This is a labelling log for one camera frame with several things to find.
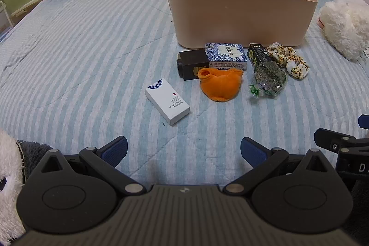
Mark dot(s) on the white cardboard box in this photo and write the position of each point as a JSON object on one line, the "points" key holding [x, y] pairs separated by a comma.
{"points": [[167, 102]]}

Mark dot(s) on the black box with gold print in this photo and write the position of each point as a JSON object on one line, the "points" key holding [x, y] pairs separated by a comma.
{"points": [[191, 64]]}

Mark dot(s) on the blue striped bed cover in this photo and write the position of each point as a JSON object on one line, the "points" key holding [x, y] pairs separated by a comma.
{"points": [[86, 61]]}

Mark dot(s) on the small black box yellow star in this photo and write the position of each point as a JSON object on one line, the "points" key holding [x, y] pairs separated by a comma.
{"points": [[258, 54]]}

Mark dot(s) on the floral yellow white scrunchie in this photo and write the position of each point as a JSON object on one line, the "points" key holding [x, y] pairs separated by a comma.
{"points": [[288, 58]]}

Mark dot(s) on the white metal rack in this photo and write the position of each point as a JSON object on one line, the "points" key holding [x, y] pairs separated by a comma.
{"points": [[4, 18]]}

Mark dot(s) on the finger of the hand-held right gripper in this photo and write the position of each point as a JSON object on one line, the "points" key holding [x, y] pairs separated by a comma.
{"points": [[364, 121], [331, 140]]}

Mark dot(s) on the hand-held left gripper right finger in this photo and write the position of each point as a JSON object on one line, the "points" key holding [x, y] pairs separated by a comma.
{"points": [[253, 152]]}

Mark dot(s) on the black white plush toy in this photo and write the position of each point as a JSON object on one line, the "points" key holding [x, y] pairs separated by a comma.
{"points": [[11, 171]]}

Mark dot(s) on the blue white patterned box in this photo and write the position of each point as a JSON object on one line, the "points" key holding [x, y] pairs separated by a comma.
{"points": [[227, 57]]}

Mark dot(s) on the clear bag of dried herbs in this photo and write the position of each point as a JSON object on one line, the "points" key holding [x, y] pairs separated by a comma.
{"points": [[269, 76]]}

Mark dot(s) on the beige plastic storage bin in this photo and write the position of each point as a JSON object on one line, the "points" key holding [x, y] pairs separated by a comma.
{"points": [[230, 18]]}

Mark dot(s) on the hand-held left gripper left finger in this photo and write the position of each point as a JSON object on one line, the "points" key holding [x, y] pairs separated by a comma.
{"points": [[116, 149]]}

